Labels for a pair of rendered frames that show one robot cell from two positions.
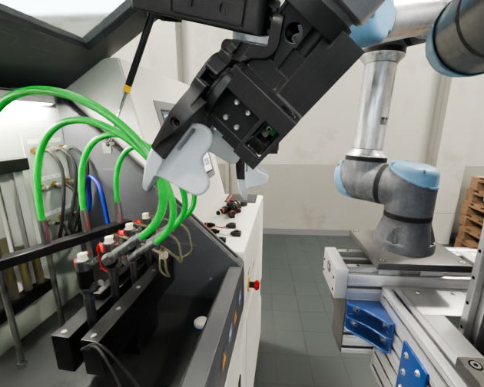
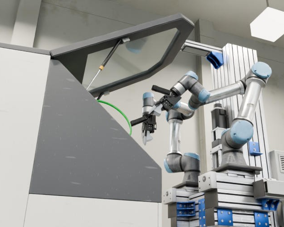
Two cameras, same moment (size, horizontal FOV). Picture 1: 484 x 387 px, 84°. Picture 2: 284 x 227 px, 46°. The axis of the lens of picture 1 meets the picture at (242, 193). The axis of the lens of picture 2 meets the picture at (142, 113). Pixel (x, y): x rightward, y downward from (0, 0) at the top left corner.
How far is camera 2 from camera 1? 1.74 m
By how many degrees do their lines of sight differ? 44
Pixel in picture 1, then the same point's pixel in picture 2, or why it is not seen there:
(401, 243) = (192, 179)
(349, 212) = not seen: outside the picture
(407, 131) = not seen: hidden behind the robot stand
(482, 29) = (193, 98)
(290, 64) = (173, 98)
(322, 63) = (177, 98)
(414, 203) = (193, 164)
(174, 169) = (156, 109)
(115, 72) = not seen: hidden behind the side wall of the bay
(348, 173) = (169, 160)
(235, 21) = (167, 92)
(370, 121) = (175, 141)
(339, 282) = (172, 193)
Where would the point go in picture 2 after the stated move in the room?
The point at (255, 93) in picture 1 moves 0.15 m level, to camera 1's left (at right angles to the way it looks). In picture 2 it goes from (170, 99) to (146, 94)
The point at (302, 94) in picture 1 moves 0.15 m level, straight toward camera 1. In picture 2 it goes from (175, 101) to (183, 89)
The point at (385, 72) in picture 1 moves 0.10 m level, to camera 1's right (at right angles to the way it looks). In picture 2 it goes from (177, 125) to (188, 128)
